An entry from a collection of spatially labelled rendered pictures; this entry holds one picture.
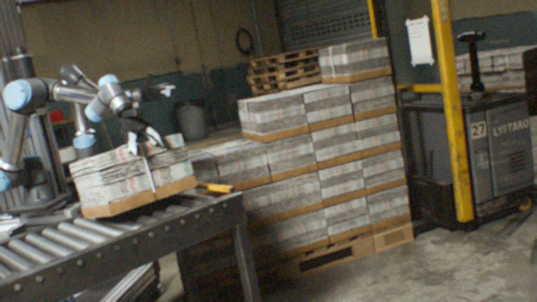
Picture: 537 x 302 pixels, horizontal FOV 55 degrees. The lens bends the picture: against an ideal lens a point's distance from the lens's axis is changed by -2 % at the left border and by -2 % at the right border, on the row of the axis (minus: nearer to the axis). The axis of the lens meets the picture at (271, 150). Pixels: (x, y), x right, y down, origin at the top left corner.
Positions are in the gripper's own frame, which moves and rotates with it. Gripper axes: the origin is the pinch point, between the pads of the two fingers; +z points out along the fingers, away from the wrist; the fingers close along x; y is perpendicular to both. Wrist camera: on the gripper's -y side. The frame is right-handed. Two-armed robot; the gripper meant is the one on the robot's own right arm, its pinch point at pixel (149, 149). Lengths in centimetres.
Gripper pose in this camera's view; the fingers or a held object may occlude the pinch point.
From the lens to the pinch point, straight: 198.6
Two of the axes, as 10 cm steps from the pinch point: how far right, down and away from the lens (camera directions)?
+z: 5.3, 8.0, -2.8
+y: -4.2, 5.4, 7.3
